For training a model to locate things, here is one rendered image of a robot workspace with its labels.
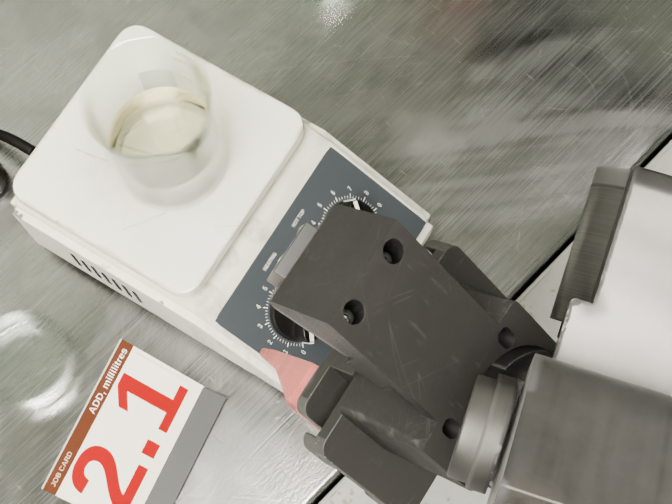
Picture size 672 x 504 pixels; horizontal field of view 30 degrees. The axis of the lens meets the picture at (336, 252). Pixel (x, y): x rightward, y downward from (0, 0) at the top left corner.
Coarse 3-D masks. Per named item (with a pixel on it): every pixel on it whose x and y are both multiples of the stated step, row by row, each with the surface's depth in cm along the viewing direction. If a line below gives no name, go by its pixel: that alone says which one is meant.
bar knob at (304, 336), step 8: (272, 312) 67; (272, 320) 67; (280, 320) 67; (288, 320) 68; (280, 328) 67; (288, 328) 68; (296, 328) 67; (288, 336) 68; (296, 336) 67; (304, 336) 67; (312, 336) 67
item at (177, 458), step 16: (144, 352) 70; (96, 384) 68; (192, 384) 71; (192, 400) 71; (208, 400) 71; (224, 400) 71; (80, 416) 68; (192, 416) 71; (208, 416) 71; (176, 432) 71; (192, 432) 71; (208, 432) 71; (64, 448) 67; (176, 448) 71; (192, 448) 71; (160, 464) 70; (176, 464) 70; (192, 464) 70; (160, 480) 70; (176, 480) 70; (64, 496) 67; (144, 496) 70; (160, 496) 70; (176, 496) 70
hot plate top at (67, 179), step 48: (240, 96) 68; (48, 144) 68; (96, 144) 67; (240, 144) 67; (288, 144) 67; (48, 192) 67; (96, 192) 67; (240, 192) 66; (96, 240) 66; (144, 240) 66; (192, 240) 66; (192, 288) 65
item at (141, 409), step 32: (128, 384) 69; (160, 384) 70; (128, 416) 69; (160, 416) 70; (96, 448) 68; (128, 448) 69; (160, 448) 70; (64, 480) 67; (96, 480) 68; (128, 480) 69
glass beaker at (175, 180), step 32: (96, 64) 60; (128, 64) 62; (160, 64) 63; (192, 64) 60; (96, 96) 61; (128, 96) 65; (96, 128) 61; (128, 160) 59; (160, 160) 59; (192, 160) 61; (224, 160) 66; (128, 192) 66; (160, 192) 63; (192, 192) 64
